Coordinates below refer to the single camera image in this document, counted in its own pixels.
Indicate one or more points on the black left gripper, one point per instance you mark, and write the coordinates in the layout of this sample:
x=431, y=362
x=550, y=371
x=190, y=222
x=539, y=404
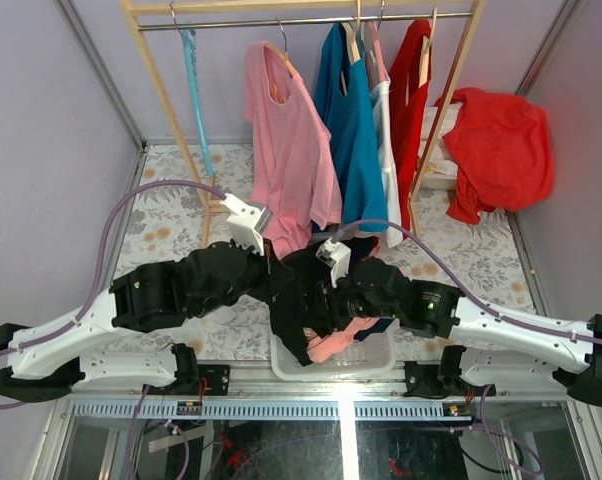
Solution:
x=266, y=265

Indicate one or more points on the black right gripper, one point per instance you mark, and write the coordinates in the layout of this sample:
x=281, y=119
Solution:
x=340, y=320

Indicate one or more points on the black printed t-shirt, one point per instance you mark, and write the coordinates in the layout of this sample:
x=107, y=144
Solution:
x=291, y=313

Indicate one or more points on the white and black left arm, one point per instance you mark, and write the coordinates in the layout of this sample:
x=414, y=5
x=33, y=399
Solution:
x=68, y=354

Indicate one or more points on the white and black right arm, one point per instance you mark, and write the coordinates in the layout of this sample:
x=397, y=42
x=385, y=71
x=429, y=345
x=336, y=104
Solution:
x=567, y=353

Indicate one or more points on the salmon pink shirt in basket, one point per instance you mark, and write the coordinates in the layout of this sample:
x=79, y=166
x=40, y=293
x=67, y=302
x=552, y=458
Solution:
x=320, y=349

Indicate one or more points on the pink t-shirt on hanger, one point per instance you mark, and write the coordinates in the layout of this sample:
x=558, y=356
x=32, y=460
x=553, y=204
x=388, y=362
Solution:
x=294, y=174

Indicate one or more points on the blue t-shirt on hanger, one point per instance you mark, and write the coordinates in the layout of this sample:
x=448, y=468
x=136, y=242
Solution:
x=343, y=102

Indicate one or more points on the red t-shirt on hanger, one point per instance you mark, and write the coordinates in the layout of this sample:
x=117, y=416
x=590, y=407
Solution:
x=407, y=100

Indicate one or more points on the white and pink hung shirt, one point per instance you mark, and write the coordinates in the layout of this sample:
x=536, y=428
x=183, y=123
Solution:
x=379, y=87

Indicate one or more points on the wooden hanger under pink shirt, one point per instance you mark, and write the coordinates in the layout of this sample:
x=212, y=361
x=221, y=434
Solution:
x=283, y=56

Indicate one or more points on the wooden hanger under red shirt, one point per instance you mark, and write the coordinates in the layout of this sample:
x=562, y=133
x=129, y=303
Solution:
x=425, y=51

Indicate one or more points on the blue plastic hanger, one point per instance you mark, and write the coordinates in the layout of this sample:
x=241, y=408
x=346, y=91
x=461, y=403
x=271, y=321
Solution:
x=188, y=39

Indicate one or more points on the wooden hanger under blue shirt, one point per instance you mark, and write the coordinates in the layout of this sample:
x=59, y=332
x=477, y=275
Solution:
x=350, y=30

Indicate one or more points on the navy garment in basket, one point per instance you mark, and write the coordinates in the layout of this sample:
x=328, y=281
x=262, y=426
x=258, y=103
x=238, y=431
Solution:
x=380, y=326

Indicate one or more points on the white plastic laundry basket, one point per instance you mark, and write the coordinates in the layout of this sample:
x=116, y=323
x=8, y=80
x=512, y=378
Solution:
x=374, y=355

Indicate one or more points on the floral patterned floor mat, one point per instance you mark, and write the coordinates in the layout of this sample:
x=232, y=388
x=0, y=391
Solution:
x=166, y=223

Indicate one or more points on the red cloth pile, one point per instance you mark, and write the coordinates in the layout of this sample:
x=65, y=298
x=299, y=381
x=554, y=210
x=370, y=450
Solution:
x=501, y=145

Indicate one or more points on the wooden clothes rack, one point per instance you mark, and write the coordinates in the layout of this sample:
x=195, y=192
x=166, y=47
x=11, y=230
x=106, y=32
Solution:
x=157, y=16

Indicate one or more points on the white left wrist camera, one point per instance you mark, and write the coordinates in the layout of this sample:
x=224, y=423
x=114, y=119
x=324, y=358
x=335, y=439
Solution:
x=247, y=223

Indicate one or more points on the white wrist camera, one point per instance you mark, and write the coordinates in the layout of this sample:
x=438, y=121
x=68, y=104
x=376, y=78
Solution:
x=336, y=256
x=247, y=223

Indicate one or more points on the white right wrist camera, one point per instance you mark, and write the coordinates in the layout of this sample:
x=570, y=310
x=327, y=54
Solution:
x=336, y=256

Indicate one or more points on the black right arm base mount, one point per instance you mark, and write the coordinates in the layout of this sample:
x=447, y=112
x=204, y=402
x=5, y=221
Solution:
x=437, y=382

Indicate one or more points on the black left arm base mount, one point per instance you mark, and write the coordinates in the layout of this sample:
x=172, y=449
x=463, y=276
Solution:
x=211, y=380

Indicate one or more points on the white slotted cable duct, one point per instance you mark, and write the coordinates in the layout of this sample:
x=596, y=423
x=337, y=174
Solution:
x=269, y=410

